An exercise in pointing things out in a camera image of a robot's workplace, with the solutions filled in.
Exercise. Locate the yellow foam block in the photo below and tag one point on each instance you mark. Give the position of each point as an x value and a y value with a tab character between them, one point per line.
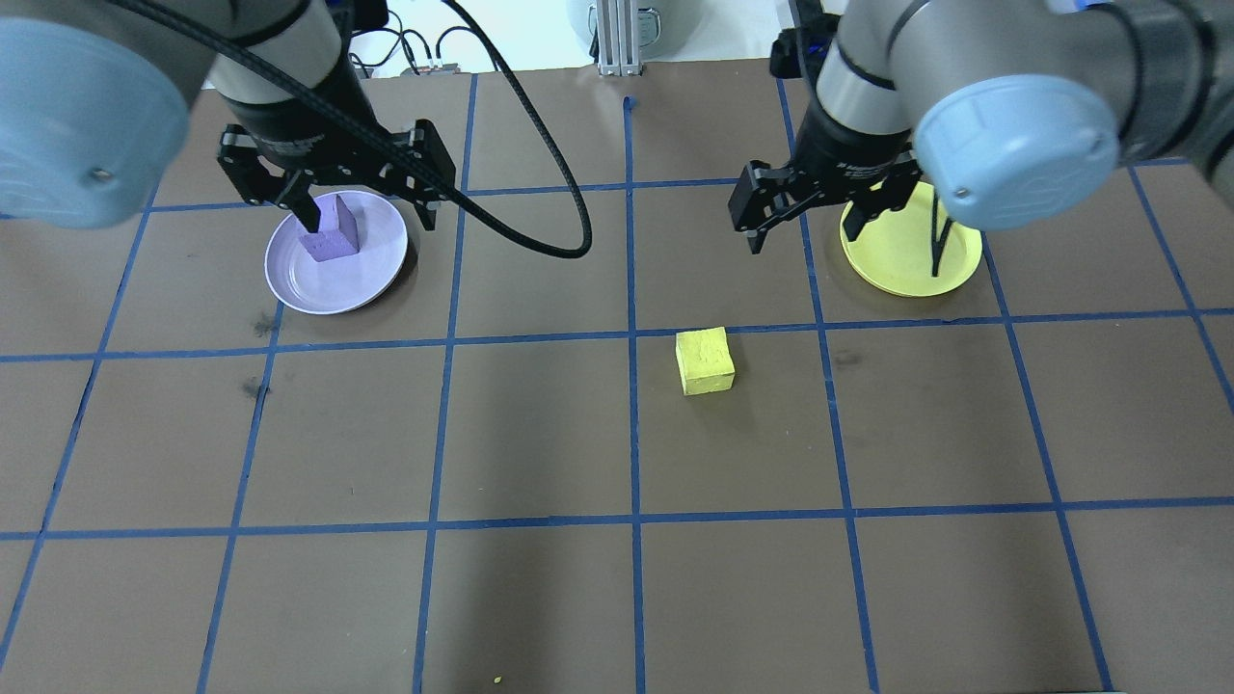
704	361

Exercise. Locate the purple foam block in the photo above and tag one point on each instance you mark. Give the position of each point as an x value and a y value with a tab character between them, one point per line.
333	241

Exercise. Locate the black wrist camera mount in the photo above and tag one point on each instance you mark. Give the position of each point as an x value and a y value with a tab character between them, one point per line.
362	12
795	53

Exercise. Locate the purple plastic plate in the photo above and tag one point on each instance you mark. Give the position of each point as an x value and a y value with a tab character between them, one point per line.
328	284

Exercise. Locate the aluminium profile post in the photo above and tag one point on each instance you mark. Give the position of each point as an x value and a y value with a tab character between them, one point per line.
619	39

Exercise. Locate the yellow plastic plate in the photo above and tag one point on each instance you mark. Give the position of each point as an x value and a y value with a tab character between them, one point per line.
897	260

